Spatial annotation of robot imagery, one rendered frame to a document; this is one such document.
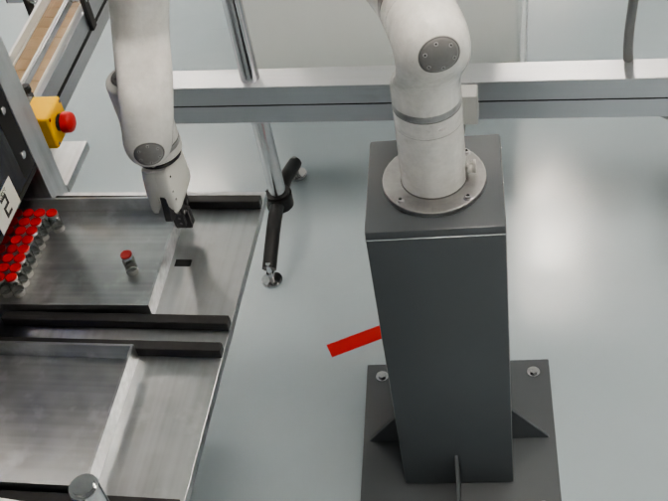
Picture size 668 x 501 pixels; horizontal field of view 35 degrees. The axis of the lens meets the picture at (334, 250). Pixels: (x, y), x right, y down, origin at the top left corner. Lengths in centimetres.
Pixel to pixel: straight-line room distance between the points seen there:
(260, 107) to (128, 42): 122
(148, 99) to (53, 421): 52
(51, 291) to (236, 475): 91
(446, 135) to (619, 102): 97
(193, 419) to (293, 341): 123
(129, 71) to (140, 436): 55
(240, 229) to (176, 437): 44
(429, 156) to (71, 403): 72
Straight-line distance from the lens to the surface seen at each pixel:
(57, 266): 197
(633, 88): 271
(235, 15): 268
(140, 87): 162
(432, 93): 176
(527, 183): 321
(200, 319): 176
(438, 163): 186
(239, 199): 194
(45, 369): 181
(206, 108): 286
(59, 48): 241
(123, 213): 202
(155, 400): 171
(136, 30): 162
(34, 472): 170
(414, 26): 163
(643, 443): 264
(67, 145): 222
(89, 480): 90
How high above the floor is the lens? 220
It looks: 46 degrees down
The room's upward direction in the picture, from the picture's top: 11 degrees counter-clockwise
